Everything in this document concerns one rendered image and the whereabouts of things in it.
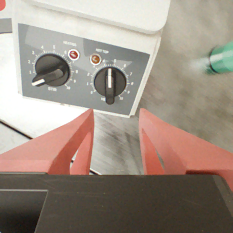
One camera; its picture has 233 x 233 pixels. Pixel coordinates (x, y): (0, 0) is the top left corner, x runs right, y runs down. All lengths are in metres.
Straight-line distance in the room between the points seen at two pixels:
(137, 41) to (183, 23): 0.11
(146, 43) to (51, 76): 0.09
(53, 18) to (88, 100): 0.08
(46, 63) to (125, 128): 0.12
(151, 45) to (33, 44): 0.10
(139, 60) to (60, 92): 0.09
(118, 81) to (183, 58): 0.11
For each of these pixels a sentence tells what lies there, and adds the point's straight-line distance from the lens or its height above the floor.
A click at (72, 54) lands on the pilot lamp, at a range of 0.18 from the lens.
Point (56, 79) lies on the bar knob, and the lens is 0.17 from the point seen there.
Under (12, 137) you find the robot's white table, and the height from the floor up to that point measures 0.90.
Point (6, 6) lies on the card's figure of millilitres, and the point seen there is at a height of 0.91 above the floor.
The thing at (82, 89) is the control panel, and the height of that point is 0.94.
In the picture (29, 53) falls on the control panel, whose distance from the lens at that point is 0.19.
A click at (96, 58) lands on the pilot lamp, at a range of 0.18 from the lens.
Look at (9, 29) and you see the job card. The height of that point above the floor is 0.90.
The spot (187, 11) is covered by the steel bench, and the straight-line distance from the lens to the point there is 0.28.
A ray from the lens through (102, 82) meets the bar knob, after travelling 0.18.
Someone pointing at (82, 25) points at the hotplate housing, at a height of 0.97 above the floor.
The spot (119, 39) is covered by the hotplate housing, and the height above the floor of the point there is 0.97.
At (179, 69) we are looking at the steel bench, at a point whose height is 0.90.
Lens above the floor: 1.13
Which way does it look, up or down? 79 degrees down
